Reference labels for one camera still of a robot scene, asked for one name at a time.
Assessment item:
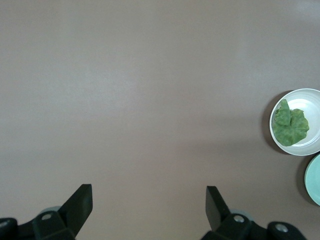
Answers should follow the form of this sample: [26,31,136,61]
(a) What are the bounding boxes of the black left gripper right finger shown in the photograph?
[201,185,252,240]

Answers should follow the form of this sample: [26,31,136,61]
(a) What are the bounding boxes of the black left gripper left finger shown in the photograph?
[32,184,94,240]

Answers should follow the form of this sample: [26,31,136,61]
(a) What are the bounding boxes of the pale green round plate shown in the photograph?
[304,152,320,207]

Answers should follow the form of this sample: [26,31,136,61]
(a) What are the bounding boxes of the beige round plate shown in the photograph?
[269,88,320,156]

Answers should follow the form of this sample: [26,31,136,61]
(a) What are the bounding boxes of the green lettuce leaf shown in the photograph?
[272,99,310,147]

